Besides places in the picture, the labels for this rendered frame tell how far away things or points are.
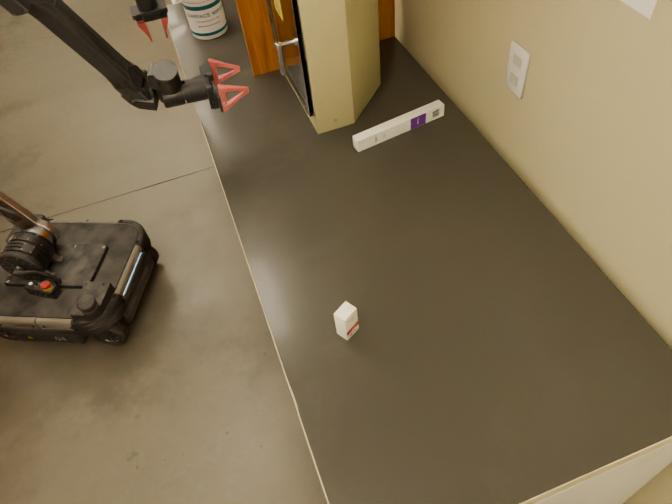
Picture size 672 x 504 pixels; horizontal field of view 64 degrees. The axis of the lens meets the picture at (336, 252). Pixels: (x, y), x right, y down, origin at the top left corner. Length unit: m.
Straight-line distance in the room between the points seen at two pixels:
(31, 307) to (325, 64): 1.55
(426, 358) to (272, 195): 0.59
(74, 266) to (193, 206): 0.70
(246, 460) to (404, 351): 1.09
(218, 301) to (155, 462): 0.69
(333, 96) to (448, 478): 0.98
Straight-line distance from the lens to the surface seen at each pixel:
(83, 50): 1.34
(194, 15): 2.06
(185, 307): 2.45
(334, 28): 1.41
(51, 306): 2.40
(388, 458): 1.01
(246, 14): 1.75
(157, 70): 1.37
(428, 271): 1.21
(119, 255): 2.42
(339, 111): 1.54
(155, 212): 2.89
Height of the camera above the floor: 1.90
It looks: 51 degrees down
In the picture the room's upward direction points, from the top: 8 degrees counter-clockwise
